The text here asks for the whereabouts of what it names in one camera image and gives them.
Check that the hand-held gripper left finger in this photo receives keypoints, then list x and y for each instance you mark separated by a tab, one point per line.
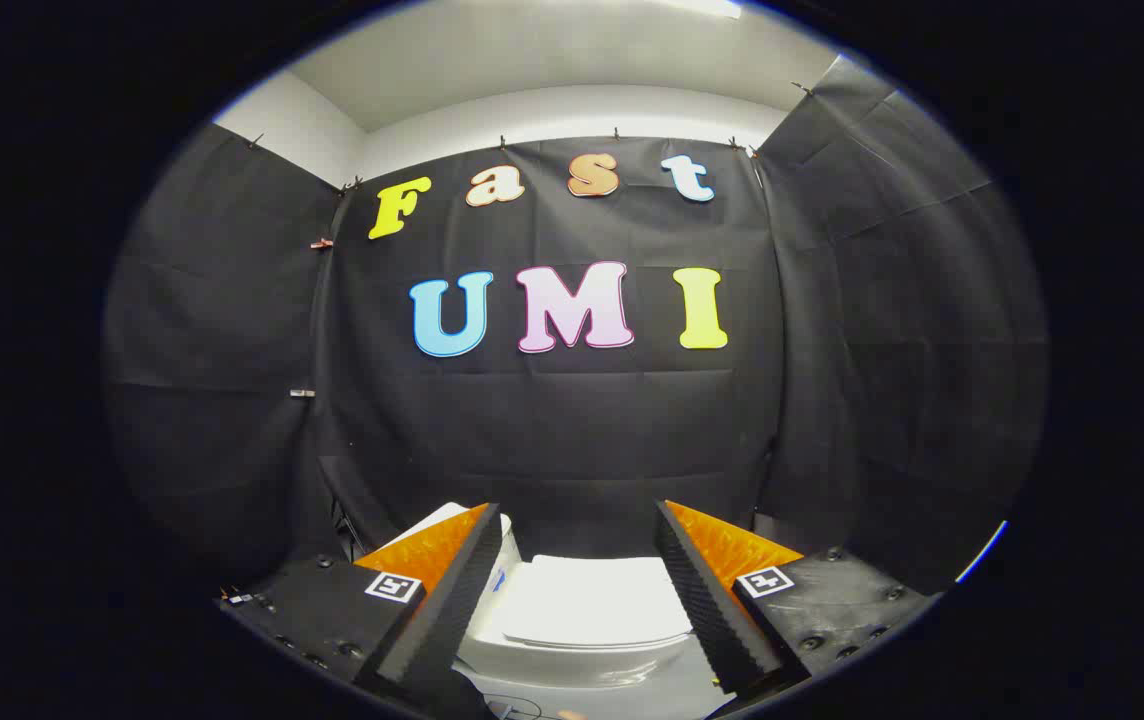
447	610

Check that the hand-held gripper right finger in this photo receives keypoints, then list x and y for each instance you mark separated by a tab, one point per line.
707	610

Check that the white toilet lid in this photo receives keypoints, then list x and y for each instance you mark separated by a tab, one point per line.
592	600

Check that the white toilet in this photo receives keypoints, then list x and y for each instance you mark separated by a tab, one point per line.
572	665

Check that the black backdrop cloth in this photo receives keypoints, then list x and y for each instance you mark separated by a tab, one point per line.
572	420

